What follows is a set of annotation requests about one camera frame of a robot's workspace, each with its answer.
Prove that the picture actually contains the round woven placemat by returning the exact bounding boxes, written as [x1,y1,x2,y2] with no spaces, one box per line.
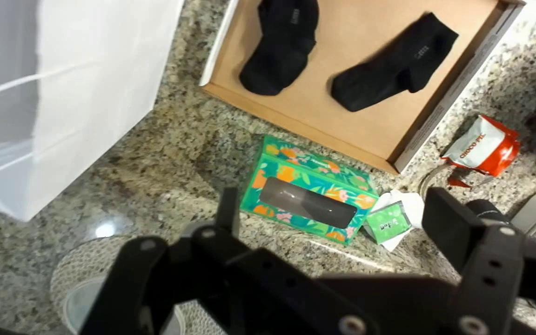
[49,234,190,335]

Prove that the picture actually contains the white paper bag with handles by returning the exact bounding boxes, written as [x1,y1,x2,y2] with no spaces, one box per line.
[0,0,187,224]

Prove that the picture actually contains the white packet with green label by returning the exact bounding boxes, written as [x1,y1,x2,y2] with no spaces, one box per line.
[363,193,429,254]

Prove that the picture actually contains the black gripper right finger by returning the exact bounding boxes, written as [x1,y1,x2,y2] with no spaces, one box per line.
[423,187,536,335]

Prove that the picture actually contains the green floral tissue box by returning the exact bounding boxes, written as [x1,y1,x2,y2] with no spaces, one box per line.
[239,135,380,248]

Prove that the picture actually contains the red and white snack bag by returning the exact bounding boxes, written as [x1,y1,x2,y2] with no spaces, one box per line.
[442,113,523,189]

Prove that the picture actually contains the black sock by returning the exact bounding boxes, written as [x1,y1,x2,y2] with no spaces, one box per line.
[330,14,460,114]
[239,0,321,98]

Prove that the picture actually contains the clear glass plate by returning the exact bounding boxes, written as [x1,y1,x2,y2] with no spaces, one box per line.
[62,276,187,335]

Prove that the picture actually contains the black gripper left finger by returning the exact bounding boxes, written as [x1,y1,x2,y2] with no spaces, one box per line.
[81,185,369,335]

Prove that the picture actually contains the shallow cardboard box tray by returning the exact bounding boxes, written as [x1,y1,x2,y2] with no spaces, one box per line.
[200,0,527,176]

